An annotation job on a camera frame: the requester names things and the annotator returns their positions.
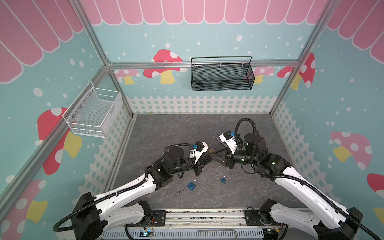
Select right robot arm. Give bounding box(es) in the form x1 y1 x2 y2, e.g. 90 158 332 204
214 118 380 240

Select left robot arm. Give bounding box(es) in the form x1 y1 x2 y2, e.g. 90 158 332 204
53 142 210 240

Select silver combination wrench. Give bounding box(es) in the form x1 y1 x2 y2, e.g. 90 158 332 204
213 135 227 147

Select large blue padlock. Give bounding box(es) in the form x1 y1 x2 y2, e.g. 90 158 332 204
187 180 198 191

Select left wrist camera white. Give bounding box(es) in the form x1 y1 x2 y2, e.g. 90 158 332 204
190 142 209 164

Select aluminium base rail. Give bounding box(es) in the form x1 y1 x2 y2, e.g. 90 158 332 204
98 207 331 232

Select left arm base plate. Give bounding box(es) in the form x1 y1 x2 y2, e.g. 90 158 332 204
141 210 167 227

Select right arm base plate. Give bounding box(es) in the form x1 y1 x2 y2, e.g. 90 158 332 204
244 209 272 226

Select black wire mesh basket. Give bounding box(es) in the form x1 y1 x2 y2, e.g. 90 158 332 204
191 56 255 92

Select white wire mesh basket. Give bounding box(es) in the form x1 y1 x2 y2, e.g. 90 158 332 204
63 82 123 138

